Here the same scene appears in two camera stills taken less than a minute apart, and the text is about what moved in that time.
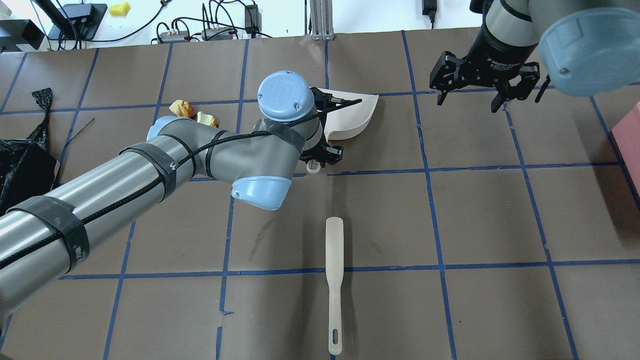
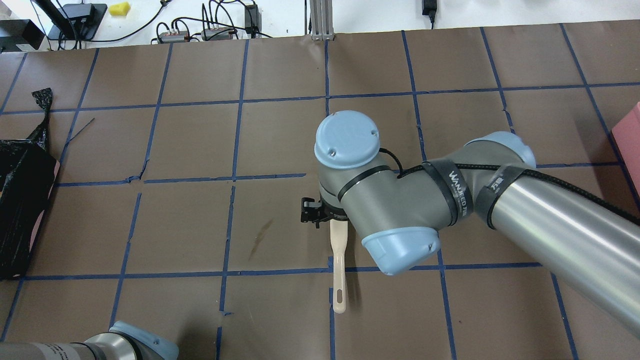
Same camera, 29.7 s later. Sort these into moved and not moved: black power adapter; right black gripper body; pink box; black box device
Moved: right black gripper body
Not moved: black power adapter; black box device; pink box
